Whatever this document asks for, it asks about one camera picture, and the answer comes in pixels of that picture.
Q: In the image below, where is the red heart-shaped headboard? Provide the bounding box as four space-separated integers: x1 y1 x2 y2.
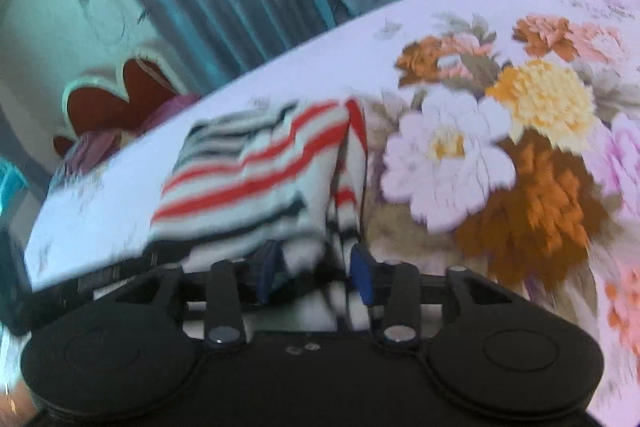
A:
52 42 201 158

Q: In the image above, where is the striped purple pillow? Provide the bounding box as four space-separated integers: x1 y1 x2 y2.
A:
50 129 131 188

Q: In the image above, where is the window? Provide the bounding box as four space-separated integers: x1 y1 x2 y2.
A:
0 159 26 208

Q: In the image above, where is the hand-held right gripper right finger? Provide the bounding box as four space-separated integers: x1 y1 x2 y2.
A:
349 243 507 350

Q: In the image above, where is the white cable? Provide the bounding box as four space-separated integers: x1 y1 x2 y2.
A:
137 57 176 95

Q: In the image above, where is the red and black striped sweater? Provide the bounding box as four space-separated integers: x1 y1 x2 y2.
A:
150 97 371 333

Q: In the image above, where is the floral bed sheet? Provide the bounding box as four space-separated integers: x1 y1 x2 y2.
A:
22 0 640 427

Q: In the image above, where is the person's left forearm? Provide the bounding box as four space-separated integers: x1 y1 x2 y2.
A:
0 379 36 427

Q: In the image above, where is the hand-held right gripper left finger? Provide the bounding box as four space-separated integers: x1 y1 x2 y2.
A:
115 239 283 350

